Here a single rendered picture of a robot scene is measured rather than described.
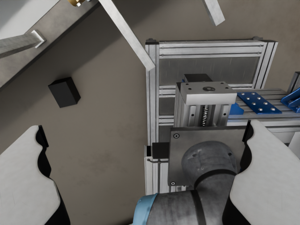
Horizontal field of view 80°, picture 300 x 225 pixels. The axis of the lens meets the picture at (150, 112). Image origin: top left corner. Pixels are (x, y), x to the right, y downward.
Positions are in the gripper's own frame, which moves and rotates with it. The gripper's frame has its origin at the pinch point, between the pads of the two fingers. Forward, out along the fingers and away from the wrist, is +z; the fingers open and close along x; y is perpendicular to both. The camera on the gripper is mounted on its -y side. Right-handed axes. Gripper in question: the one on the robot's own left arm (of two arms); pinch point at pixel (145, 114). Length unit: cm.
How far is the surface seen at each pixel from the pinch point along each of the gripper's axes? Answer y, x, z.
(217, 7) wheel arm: -6, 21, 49
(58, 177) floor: 159, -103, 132
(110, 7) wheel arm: -7, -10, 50
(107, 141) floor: 108, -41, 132
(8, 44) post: 2, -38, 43
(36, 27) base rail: -1, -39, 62
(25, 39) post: 2, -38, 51
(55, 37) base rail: 2, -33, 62
